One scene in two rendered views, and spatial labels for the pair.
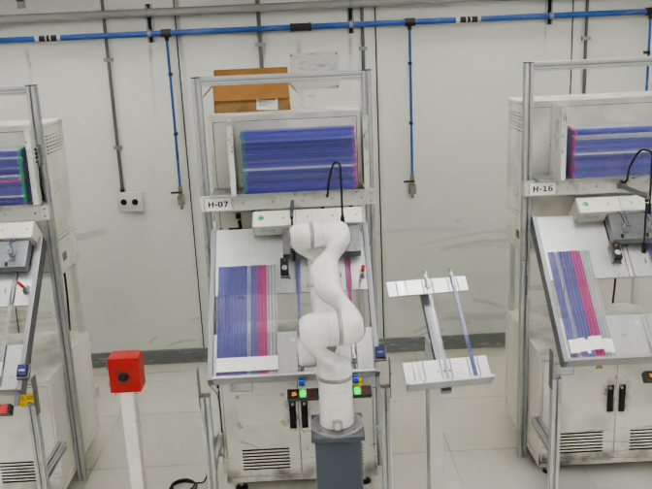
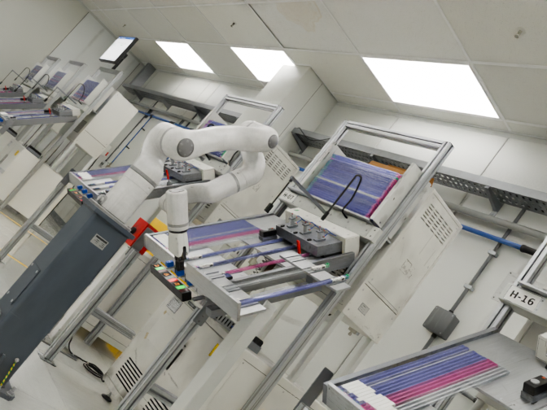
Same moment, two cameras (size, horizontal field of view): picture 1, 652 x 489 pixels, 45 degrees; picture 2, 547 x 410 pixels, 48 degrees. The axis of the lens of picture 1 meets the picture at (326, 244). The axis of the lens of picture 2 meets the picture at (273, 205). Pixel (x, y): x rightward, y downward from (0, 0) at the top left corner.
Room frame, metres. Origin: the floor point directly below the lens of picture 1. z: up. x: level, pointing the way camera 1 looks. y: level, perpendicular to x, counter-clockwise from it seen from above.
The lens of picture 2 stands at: (1.68, -2.17, 0.75)
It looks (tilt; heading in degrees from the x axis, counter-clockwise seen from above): 9 degrees up; 57
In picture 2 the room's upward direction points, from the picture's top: 39 degrees clockwise
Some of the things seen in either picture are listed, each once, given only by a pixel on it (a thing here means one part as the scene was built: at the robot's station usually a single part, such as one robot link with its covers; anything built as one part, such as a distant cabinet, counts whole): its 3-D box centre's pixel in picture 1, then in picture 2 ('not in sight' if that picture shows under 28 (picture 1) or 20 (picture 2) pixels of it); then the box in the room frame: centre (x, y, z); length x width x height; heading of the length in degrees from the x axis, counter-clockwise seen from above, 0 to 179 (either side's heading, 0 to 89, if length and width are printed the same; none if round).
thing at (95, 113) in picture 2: not in sight; (62, 138); (3.52, 4.86, 0.95); 1.36 x 0.82 x 1.90; 1
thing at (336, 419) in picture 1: (336, 401); (125, 197); (2.56, -0.01, 0.79); 0.19 x 0.19 x 0.18
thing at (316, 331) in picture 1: (324, 345); (159, 151); (2.56, 0.02, 1.00); 0.19 x 0.12 x 0.24; 96
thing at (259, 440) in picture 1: (300, 400); (208, 399); (3.61, 0.16, 0.31); 0.70 x 0.65 x 0.62; 91
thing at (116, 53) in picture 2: not in sight; (120, 54); (3.38, 4.86, 2.10); 0.58 x 0.14 x 0.41; 91
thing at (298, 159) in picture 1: (299, 159); (356, 189); (3.49, 0.10, 1.52); 0.51 x 0.13 x 0.27; 91
